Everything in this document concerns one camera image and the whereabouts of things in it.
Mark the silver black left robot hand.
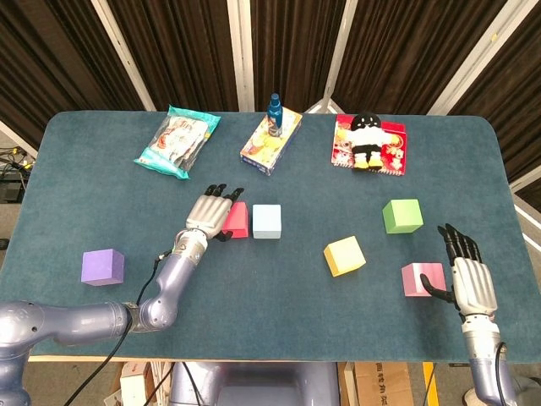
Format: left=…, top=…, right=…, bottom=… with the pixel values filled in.
left=185, top=183, right=246, bottom=243

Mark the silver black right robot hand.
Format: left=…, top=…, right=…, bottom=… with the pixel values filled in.
left=419, top=222, right=499, bottom=322

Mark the red foam cube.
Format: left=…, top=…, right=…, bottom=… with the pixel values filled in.
left=221, top=201, right=249, bottom=240

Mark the pink foam cube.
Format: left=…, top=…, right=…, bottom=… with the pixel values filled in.
left=401, top=262, right=447, bottom=298

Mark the light blue foam cube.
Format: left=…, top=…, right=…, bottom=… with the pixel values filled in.
left=252, top=204, right=283, bottom=240

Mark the yellow foam cube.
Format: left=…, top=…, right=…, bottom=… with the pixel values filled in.
left=323, top=235, right=368, bottom=278

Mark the teal snack bag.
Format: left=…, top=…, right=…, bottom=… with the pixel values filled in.
left=133, top=104, right=222, bottom=181

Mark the blue yellow tissue box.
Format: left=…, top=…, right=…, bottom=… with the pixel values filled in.
left=239, top=106, right=303, bottom=177

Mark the green foam cube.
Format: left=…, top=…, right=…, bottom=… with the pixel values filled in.
left=381, top=199, right=424, bottom=235

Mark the teal felt table cloth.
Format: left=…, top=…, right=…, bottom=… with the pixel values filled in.
left=0, top=110, right=541, bottom=365

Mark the purple foam cube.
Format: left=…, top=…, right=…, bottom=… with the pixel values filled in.
left=80, top=248, right=126, bottom=288

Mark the blue spray bottle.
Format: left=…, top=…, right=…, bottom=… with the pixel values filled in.
left=265, top=92, right=284, bottom=138

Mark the brown cardboard box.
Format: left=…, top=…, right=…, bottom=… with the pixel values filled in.
left=342, top=361, right=415, bottom=406

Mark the red printed spiral notebook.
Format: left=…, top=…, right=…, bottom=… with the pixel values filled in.
left=330, top=113, right=407, bottom=176

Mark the brown pleated curtain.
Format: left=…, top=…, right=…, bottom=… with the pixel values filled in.
left=0, top=0, right=541, bottom=212

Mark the black white plush toy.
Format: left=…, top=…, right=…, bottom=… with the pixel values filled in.
left=345, top=112, right=393, bottom=172

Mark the grey-blue robot torso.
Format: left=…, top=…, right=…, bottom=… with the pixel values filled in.
left=168, top=361, right=342, bottom=406

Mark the white cardboard box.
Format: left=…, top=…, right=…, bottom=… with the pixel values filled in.
left=119, top=362, right=156, bottom=406

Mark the white frame bar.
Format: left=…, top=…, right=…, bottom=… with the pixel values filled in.
left=508, top=167, right=541, bottom=195
left=513, top=204, right=541, bottom=250
left=0, top=120, right=39, bottom=160

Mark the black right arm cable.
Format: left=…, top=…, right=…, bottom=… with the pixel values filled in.
left=494, top=341, right=515, bottom=406

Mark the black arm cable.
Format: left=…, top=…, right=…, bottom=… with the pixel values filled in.
left=58, top=249, right=174, bottom=406
left=494, top=341, right=515, bottom=406

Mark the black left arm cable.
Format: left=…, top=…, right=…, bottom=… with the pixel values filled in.
left=58, top=249, right=174, bottom=406

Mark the white frame post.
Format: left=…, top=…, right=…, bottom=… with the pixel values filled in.
left=90, top=0, right=157, bottom=112
left=227, top=0, right=256, bottom=112
left=427, top=0, right=538, bottom=116
left=303, top=0, right=359, bottom=114

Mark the tangle of floor cables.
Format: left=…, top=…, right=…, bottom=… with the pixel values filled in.
left=0, top=145, right=37, bottom=178

